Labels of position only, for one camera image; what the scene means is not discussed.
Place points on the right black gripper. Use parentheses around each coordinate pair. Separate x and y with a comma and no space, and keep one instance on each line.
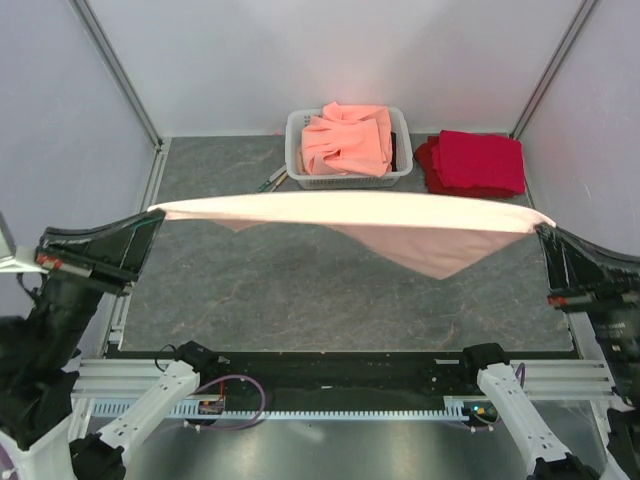
(574,261)

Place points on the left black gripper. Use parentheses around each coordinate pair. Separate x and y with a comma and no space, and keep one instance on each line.
(118,256)

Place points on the light pink satin napkin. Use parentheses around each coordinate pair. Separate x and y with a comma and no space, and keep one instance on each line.
(437,236)

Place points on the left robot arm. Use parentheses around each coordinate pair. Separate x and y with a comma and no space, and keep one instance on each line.
(36,390)

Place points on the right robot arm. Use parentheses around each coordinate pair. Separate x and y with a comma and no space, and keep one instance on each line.
(612,379)

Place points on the red folded cloth stack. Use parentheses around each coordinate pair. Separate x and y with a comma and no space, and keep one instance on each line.
(472,165)

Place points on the dark item in basket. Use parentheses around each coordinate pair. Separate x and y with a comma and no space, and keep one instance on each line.
(393,163)

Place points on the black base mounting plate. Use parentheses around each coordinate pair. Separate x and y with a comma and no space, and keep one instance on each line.
(312,379)

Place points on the wooden utensil in basket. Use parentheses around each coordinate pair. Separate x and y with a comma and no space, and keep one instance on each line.
(300,162)

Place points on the salmon pink cloth pile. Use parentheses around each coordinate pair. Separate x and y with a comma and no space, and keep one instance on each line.
(348,139)

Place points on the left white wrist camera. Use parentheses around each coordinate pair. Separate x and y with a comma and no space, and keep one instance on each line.
(15,259)

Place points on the white slotted cable duct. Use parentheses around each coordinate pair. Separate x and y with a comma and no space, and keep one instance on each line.
(191,409)

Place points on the green handled knife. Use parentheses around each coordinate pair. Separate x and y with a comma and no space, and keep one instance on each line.
(272,178)

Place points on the left aluminium frame post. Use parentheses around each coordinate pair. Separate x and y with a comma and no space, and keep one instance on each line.
(103,45)

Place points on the aluminium frame post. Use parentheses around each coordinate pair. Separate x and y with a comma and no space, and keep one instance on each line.
(568,40)
(103,45)

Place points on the right aluminium frame post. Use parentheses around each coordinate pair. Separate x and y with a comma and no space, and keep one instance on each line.
(568,40)

